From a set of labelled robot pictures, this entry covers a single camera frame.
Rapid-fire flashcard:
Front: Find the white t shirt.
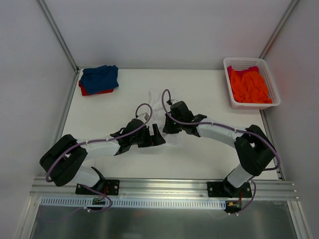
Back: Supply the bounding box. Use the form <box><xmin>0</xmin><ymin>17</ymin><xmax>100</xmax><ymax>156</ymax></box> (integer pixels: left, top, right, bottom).
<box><xmin>148</xmin><ymin>90</ymin><xmax>182</xmax><ymax>148</ymax></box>

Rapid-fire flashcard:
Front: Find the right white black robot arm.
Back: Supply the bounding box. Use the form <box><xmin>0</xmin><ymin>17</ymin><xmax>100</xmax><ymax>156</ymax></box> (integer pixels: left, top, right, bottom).
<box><xmin>163</xmin><ymin>100</ymin><xmax>277</xmax><ymax>198</ymax></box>

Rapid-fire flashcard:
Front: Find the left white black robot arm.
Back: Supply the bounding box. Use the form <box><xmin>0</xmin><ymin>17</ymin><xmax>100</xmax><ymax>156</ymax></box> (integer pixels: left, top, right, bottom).
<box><xmin>39</xmin><ymin>119</ymin><xmax>166</xmax><ymax>194</ymax></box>

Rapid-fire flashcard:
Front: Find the folded blue t shirt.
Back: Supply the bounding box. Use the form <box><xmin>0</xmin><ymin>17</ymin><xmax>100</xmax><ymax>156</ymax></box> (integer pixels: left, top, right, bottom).
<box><xmin>79</xmin><ymin>65</ymin><xmax>119</xmax><ymax>94</ymax></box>

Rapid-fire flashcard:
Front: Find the folded red t shirt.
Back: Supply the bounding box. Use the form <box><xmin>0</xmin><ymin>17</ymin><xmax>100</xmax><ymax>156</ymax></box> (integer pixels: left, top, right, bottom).
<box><xmin>78</xmin><ymin>81</ymin><xmax>114</xmax><ymax>96</ymax></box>

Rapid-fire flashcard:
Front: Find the orange t shirt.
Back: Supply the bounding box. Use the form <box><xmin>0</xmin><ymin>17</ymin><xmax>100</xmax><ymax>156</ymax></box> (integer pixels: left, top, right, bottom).
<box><xmin>230</xmin><ymin>71</ymin><xmax>272</xmax><ymax>104</ymax></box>

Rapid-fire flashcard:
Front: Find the white plastic basket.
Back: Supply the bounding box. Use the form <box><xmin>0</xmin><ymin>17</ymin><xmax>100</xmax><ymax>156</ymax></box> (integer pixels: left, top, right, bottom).
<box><xmin>223</xmin><ymin>57</ymin><xmax>281</xmax><ymax>110</ymax></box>

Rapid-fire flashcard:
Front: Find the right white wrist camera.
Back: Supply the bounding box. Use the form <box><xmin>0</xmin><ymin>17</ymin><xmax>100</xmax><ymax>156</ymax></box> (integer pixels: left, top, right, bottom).
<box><xmin>166</xmin><ymin>99</ymin><xmax>178</xmax><ymax>105</ymax></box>

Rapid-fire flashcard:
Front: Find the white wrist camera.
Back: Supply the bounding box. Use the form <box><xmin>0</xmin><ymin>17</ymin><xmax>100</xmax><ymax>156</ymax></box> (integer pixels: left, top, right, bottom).
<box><xmin>166</xmin><ymin>99</ymin><xmax>178</xmax><ymax>105</ymax></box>
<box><xmin>137</xmin><ymin>113</ymin><xmax>149</xmax><ymax>123</ymax></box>

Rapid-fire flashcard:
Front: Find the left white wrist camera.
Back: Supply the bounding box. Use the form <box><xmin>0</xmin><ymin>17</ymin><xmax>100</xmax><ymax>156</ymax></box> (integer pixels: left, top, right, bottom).
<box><xmin>137</xmin><ymin>113</ymin><xmax>149</xmax><ymax>123</ymax></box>

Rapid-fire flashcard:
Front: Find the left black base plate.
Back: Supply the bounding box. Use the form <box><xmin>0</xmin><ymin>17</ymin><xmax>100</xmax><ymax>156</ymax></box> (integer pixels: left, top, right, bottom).
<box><xmin>75</xmin><ymin>178</ymin><xmax>120</xmax><ymax>196</ymax></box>

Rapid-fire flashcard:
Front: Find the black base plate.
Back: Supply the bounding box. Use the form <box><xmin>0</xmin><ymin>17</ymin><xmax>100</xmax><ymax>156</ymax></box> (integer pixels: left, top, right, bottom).
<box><xmin>75</xmin><ymin>178</ymin><xmax>120</xmax><ymax>196</ymax></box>
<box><xmin>207</xmin><ymin>181</ymin><xmax>252</xmax><ymax>198</ymax></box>

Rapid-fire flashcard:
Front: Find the white slotted cable duct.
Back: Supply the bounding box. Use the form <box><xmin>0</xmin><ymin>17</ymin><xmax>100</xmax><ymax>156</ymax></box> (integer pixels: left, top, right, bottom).
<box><xmin>40</xmin><ymin>197</ymin><xmax>226</xmax><ymax>210</ymax></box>

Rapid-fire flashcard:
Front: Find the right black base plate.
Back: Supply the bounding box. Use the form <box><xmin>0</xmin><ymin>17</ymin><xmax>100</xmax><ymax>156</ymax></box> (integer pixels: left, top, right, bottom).
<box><xmin>207</xmin><ymin>181</ymin><xmax>252</xmax><ymax>198</ymax></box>

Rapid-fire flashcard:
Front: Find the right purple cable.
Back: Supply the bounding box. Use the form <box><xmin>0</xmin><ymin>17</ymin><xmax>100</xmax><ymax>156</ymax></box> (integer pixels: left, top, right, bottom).
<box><xmin>161</xmin><ymin>89</ymin><xmax>281</xmax><ymax>216</ymax></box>

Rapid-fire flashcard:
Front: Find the aluminium mounting rail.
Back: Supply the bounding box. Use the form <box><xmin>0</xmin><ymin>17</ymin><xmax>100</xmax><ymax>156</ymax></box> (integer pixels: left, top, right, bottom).
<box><xmin>29</xmin><ymin>177</ymin><xmax>301</xmax><ymax>201</ymax></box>

